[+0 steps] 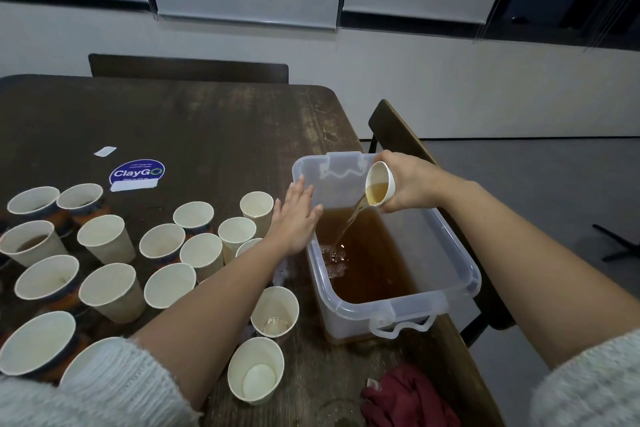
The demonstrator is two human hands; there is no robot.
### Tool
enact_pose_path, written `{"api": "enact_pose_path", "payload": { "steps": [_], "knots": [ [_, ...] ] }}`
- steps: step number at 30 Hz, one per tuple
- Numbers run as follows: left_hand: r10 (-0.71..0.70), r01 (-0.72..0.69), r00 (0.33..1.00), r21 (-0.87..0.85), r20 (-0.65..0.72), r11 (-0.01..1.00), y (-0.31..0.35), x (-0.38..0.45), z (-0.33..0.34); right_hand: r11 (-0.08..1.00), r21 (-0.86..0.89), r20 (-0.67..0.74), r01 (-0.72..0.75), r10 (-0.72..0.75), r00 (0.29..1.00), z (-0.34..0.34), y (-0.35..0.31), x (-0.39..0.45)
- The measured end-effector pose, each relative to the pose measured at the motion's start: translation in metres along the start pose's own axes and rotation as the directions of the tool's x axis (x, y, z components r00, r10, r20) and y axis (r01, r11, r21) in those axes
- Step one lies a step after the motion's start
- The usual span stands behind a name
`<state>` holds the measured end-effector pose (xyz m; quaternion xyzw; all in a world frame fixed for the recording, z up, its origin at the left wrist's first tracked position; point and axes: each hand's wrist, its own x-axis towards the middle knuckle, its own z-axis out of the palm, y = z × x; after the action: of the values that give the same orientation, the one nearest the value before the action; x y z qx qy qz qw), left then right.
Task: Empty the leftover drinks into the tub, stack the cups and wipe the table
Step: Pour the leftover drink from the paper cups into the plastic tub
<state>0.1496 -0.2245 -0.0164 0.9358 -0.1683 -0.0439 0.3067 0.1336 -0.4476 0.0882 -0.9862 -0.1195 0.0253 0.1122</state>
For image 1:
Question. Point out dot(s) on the clear plastic storage bin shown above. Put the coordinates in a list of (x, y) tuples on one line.
[(350, 317)]

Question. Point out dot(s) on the small white paper label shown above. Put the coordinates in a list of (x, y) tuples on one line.
[(105, 151)]

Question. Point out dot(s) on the group of paper cups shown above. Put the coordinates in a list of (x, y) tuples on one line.
[(110, 287)]

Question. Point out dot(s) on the person's right hand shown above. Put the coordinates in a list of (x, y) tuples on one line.
[(418, 185)]

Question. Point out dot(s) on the person's left hand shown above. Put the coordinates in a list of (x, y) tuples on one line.
[(293, 225)]

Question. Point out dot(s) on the white paper cup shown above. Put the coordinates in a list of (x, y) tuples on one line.
[(237, 231), (257, 207), (378, 185)]

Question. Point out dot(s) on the dark wooden chair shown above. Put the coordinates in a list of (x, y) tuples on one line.
[(395, 131), (190, 67)]

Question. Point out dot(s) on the round blue sticker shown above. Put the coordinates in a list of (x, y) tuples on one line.
[(136, 171)]

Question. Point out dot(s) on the person's left forearm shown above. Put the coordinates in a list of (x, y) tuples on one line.
[(200, 327)]

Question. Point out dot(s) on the round white side table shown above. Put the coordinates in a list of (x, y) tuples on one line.
[(620, 241)]

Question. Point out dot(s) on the person's right forearm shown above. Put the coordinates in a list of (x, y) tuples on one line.
[(540, 262)]

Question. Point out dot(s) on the dark red cloth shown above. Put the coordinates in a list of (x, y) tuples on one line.
[(410, 400)]

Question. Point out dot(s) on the dark wooden table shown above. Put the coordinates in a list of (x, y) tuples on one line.
[(200, 116)]

